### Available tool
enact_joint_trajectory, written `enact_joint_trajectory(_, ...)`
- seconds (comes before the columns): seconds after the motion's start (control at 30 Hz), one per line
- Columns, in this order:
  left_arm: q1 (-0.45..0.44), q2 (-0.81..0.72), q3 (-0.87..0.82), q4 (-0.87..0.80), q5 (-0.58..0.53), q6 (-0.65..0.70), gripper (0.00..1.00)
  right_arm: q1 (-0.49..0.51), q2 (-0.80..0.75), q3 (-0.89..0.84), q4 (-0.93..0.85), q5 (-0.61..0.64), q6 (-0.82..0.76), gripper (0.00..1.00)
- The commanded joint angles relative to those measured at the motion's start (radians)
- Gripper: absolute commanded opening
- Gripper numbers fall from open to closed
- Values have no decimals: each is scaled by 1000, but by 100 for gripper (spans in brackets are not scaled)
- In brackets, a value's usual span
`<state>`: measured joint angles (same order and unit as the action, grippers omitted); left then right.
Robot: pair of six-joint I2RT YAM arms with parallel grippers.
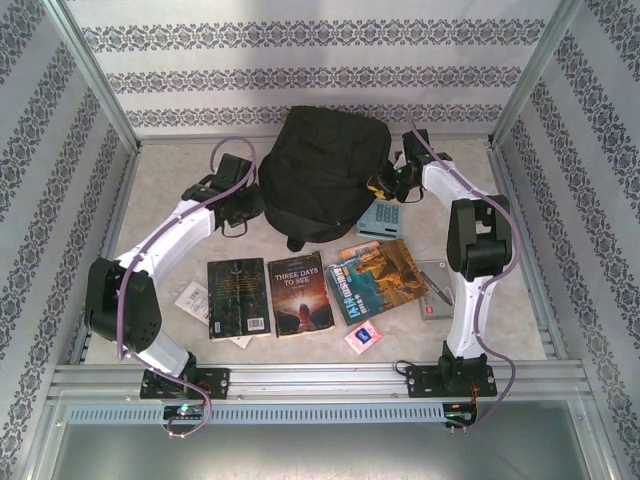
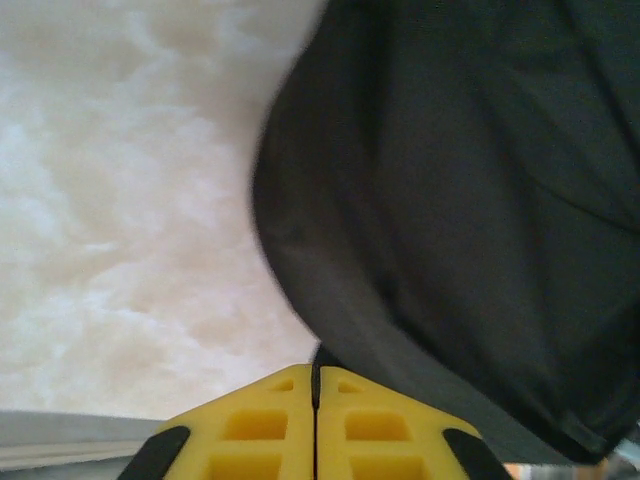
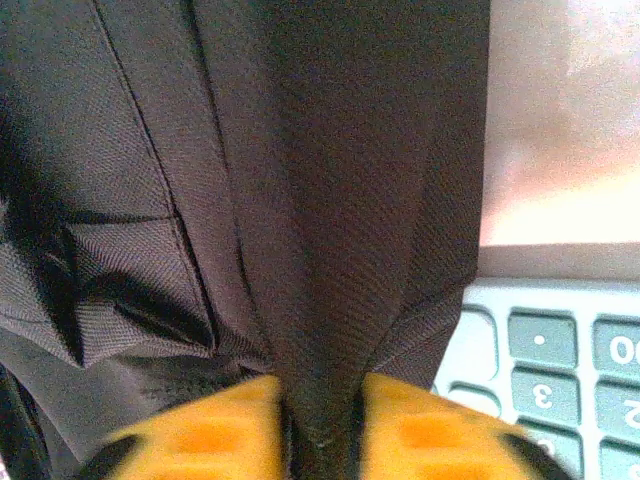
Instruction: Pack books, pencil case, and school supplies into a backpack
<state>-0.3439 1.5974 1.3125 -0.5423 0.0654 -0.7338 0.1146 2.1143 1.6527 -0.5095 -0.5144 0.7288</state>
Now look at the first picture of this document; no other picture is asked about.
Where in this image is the left controller board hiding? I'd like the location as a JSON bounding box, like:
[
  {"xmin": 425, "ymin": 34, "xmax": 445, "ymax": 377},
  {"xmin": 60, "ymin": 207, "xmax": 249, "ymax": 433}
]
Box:
[{"xmin": 163, "ymin": 404, "xmax": 205, "ymax": 420}]

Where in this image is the dark book with barcode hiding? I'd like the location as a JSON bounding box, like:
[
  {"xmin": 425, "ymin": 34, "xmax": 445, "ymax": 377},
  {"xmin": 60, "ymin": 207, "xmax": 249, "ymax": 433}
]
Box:
[{"xmin": 206, "ymin": 257, "xmax": 274, "ymax": 342}]

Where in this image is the grey slotted cable duct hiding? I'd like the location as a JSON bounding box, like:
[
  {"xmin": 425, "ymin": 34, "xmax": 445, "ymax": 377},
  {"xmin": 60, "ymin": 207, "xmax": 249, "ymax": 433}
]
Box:
[{"xmin": 67, "ymin": 402, "xmax": 446, "ymax": 426}]

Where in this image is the blue orange landscape book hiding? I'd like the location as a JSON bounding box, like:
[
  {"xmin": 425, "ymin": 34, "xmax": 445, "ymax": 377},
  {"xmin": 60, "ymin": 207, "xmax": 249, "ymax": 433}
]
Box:
[{"xmin": 324, "ymin": 238, "xmax": 431, "ymax": 327}]

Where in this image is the right controller board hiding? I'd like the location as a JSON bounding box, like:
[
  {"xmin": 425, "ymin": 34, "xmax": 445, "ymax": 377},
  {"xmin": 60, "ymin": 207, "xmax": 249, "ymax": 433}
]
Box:
[{"xmin": 444, "ymin": 402, "xmax": 479, "ymax": 429}]

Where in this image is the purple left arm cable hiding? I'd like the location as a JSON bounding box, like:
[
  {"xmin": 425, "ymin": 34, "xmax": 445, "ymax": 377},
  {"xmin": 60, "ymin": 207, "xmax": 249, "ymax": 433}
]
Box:
[{"xmin": 115, "ymin": 135, "xmax": 259, "ymax": 441}]

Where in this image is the pink tissue pack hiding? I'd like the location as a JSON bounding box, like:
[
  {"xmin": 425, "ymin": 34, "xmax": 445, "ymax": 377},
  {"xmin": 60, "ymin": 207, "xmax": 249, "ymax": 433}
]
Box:
[{"xmin": 343, "ymin": 320, "xmax": 383, "ymax": 355}]

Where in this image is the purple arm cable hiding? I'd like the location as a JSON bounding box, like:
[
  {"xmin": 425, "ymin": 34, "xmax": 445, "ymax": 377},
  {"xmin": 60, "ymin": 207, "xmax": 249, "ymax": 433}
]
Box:
[
  {"xmin": 405, "ymin": 113, "xmax": 520, "ymax": 430},
  {"xmin": 115, "ymin": 135, "xmax": 259, "ymax": 441}
]

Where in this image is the black backpack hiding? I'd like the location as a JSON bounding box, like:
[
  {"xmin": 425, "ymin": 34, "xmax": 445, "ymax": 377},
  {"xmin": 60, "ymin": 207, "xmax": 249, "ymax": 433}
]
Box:
[{"xmin": 257, "ymin": 104, "xmax": 394, "ymax": 251}]

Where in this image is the clear plastic pencil case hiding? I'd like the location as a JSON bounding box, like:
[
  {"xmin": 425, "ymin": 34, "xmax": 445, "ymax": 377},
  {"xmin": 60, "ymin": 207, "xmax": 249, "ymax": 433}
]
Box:
[{"xmin": 417, "ymin": 258, "xmax": 456, "ymax": 321}]

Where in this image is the Three Days to See book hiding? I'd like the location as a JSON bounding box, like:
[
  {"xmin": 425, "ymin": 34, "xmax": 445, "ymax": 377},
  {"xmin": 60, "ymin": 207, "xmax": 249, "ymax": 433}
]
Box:
[{"xmin": 266, "ymin": 251, "xmax": 335, "ymax": 340}]

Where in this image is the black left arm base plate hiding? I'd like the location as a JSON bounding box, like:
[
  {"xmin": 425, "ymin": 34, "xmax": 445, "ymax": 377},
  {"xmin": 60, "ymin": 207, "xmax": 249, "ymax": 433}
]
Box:
[{"xmin": 139, "ymin": 367, "xmax": 232, "ymax": 401}]

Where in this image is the aluminium side rail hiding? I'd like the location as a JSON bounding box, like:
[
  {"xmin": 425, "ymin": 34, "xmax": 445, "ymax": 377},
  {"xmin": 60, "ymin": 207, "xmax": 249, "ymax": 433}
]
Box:
[
  {"xmin": 69, "ymin": 147, "xmax": 144, "ymax": 365},
  {"xmin": 487, "ymin": 147, "xmax": 571, "ymax": 362}
]

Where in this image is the controller board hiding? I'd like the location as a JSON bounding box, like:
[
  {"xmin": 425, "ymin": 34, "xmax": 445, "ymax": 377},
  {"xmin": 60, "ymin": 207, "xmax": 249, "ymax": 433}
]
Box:
[
  {"xmin": 163, "ymin": 404, "xmax": 205, "ymax": 420},
  {"xmin": 444, "ymin": 402, "xmax": 479, "ymax": 429}
]

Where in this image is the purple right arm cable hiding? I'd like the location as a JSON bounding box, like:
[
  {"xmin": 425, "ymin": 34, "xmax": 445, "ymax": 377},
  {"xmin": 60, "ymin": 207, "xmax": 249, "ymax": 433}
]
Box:
[{"xmin": 405, "ymin": 113, "xmax": 520, "ymax": 430}]

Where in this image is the aluminium frame post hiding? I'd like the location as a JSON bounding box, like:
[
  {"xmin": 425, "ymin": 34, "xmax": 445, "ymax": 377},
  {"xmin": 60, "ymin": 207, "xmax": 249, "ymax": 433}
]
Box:
[
  {"xmin": 487, "ymin": 0, "xmax": 584, "ymax": 149},
  {"xmin": 42, "ymin": 0, "xmax": 144, "ymax": 151}
]

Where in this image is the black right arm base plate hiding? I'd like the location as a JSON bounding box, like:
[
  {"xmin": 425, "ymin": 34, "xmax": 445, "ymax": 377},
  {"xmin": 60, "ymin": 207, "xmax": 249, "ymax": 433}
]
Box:
[{"xmin": 404, "ymin": 363, "xmax": 499, "ymax": 400}]

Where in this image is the aluminium mounting rail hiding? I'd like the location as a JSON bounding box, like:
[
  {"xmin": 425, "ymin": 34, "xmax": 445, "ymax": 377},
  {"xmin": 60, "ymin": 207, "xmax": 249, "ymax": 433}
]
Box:
[{"xmin": 47, "ymin": 363, "xmax": 594, "ymax": 401}]

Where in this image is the light blue calculator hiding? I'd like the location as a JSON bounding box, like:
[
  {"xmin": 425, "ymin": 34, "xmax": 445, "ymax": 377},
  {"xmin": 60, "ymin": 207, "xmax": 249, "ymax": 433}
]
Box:
[{"xmin": 355, "ymin": 198, "xmax": 404, "ymax": 241}]

